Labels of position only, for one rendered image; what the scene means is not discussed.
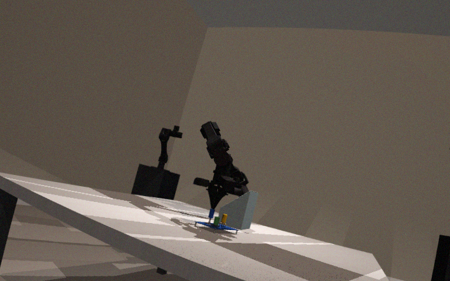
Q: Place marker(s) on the blue circuit board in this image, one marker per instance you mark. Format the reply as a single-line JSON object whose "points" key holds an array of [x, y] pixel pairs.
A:
{"points": [[216, 224]]}

